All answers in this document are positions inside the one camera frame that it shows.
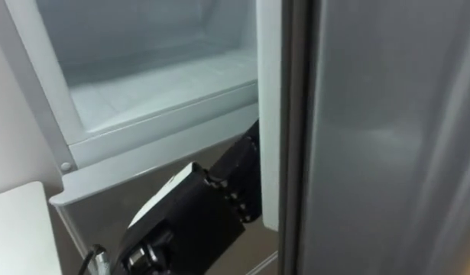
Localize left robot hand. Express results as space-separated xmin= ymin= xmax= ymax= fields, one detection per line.
xmin=115 ymin=119 xmax=264 ymax=275

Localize grey fridge door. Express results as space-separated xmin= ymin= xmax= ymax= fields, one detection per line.
xmin=255 ymin=0 xmax=470 ymax=275

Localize grey fridge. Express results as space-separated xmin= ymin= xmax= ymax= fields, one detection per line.
xmin=0 ymin=0 xmax=280 ymax=275

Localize white cabinet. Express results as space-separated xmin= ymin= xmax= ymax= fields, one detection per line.
xmin=0 ymin=181 xmax=63 ymax=275

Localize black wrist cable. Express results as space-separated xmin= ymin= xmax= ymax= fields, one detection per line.
xmin=77 ymin=244 xmax=106 ymax=275

